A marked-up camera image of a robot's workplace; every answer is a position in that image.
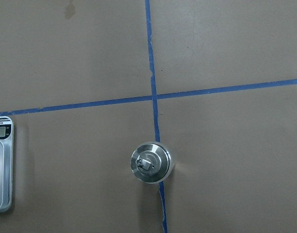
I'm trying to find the glass sauce dispenser bottle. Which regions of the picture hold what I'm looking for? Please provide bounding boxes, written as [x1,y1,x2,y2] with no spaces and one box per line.
[130,141,176,184]

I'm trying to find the digital kitchen scale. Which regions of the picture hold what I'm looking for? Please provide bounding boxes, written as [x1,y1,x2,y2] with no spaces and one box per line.
[0,116,14,213]

